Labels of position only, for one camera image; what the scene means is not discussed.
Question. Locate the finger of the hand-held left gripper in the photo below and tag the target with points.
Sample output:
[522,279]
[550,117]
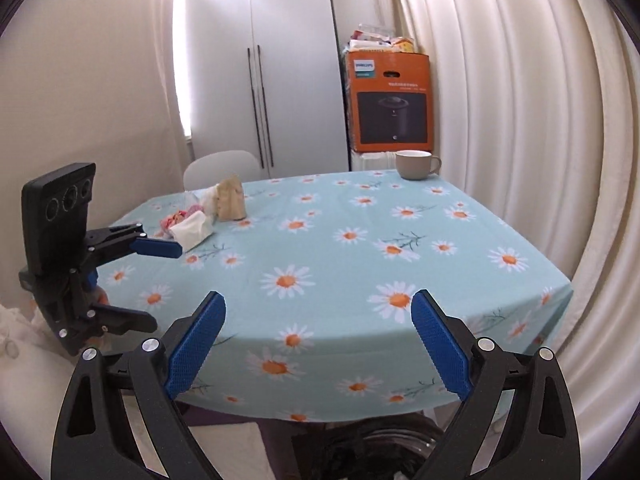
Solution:
[157,248]
[127,319]

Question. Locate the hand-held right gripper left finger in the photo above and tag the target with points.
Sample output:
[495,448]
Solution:
[197,345]

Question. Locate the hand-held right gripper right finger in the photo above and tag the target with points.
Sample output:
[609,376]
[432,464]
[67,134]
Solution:
[442,350]

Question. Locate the pink printed wrapper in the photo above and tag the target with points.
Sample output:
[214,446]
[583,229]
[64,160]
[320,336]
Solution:
[172,221]

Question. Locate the white tissue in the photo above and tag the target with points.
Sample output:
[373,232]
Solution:
[192,230]

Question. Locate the clear plastic wrap ball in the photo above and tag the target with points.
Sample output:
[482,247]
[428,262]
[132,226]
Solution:
[210,202]

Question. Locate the brown paper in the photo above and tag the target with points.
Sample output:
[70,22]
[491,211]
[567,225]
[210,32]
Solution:
[231,200]

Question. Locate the bin with black bag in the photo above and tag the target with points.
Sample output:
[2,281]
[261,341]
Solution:
[370,442]

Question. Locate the white chair back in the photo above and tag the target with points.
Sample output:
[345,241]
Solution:
[220,167]

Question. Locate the floral light blue tablecloth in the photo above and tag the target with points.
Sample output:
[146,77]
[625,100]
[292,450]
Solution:
[325,240]

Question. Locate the beige cup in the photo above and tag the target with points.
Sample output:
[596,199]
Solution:
[412,165]

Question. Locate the bright window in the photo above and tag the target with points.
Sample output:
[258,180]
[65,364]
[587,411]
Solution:
[182,60]

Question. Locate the white ribbed package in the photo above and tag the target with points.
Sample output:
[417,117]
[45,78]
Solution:
[372,161]

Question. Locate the white wardrobe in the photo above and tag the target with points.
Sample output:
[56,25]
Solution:
[295,60]

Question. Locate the dark cardboard box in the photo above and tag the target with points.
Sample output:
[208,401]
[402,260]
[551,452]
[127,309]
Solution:
[345,105]

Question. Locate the orange cardboard appliance box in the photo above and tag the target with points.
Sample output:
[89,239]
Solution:
[390,110]

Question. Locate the cream curtain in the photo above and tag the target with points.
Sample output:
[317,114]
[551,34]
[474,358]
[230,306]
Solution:
[525,110]

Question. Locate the pile of packets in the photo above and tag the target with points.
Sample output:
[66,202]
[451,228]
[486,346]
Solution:
[380,40]

